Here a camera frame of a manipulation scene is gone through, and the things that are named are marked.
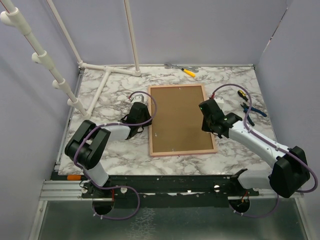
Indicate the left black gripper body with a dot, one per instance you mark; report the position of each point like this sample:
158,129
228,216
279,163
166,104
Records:
145,117

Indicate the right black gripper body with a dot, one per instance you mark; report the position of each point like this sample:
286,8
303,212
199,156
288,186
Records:
206,125

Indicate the pink picture frame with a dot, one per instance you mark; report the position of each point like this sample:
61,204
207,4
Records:
176,129

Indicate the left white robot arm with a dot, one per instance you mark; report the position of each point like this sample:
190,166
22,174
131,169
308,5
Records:
88,143

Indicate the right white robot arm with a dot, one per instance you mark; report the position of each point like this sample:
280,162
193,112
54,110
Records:
288,166

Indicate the black yellow screwdriver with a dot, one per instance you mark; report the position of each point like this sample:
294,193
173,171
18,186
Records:
243,95

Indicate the silver wrench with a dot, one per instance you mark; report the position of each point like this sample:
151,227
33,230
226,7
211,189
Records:
189,68

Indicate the white pvc pipe rack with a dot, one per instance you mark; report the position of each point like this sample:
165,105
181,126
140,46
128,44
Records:
26,92

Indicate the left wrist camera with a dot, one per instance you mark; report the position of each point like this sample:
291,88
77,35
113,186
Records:
139,98

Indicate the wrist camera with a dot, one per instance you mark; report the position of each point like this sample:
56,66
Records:
139,98
220,102

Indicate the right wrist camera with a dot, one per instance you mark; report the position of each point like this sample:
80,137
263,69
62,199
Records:
220,102

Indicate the blue handled pliers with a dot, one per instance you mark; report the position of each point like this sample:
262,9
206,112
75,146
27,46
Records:
255,110

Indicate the yellow handled screwdriver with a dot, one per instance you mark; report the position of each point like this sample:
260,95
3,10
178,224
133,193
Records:
188,72

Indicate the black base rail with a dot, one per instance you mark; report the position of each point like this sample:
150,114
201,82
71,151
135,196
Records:
167,191

